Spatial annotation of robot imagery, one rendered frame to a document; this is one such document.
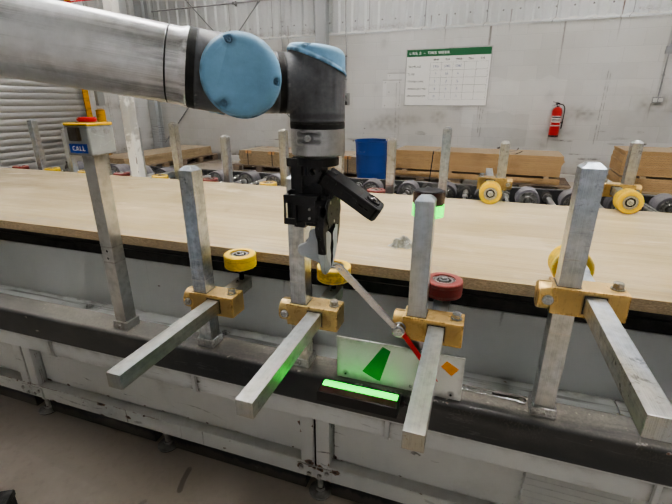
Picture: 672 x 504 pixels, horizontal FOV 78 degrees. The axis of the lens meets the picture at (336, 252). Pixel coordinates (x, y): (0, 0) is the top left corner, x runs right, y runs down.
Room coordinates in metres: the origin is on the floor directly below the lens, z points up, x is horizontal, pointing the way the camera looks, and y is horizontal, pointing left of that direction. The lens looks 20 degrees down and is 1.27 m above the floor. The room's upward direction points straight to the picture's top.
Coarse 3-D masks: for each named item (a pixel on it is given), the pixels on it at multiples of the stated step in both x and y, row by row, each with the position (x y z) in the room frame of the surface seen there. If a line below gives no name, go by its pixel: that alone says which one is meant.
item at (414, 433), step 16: (448, 304) 0.78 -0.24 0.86; (432, 336) 0.66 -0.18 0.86; (432, 352) 0.60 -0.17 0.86; (432, 368) 0.56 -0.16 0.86; (416, 384) 0.52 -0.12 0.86; (432, 384) 0.52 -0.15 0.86; (416, 400) 0.48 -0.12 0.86; (432, 400) 0.51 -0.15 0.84; (416, 416) 0.45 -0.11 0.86; (416, 432) 0.42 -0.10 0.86; (416, 448) 0.42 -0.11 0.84
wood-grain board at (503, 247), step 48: (0, 192) 1.73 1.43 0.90; (48, 192) 1.73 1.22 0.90; (144, 192) 1.73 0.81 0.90; (240, 192) 1.73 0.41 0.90; (144, 240) 1.12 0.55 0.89; (240, 240) 1.09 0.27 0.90; (384, 240) 1.09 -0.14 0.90; (480, 240) 1.09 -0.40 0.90; (528, 240) 1.09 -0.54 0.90; (624, 240) 1.09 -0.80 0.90; (480, 288) 0.82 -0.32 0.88; (528, 288) 0.79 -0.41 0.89
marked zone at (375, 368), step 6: (384, 348) 0.72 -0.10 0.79; (378, 354) 0.73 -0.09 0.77; (384, 354) 0.72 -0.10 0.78; (372, 360) 0.73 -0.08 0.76; (378, 360) 0.73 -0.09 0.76; (384, 360) 0.72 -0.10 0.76; (366, 366) 0.73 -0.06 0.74; (372, 366) 0.73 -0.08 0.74; (378, 366) 0.73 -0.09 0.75; (384, 366) 0.72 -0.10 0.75; (366, 372) 0.73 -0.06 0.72; (372, 372) 0.73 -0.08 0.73; (378, 372) 0.73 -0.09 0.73; (378, 378) 0.73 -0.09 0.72
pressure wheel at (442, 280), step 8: (440, 272) 0.85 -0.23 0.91; (432, 280) 0.80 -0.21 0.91; (440, 280) 0.81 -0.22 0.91; (448, 280) 0.81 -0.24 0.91; (456, 280) 0.80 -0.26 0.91; (432, 288) 0.79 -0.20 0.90; (440, 288) 0.78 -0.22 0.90; (448, 288) 0.77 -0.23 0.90; (456, 288) 0.78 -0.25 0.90; (432, 296) 0.78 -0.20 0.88; (440, 296) 0.77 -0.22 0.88; (448, 296) 0.77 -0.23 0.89; (456, 296) 0.78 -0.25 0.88
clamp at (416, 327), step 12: (396, 312) 0.73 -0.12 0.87; (432, 312) 0.73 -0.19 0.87; (444, 312) 0.73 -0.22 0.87; (408, 324) 0.71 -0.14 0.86; (420, 324) 0.70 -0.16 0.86; (432, 324) 0.69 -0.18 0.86; (444, 324) 0.69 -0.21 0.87; (456, 324) 0.68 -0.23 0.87; (408, 336) 0.71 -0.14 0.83; (420, 336) 0.70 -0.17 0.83; (444, 336) 0.69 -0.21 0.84; (456, 336) 0.68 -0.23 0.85
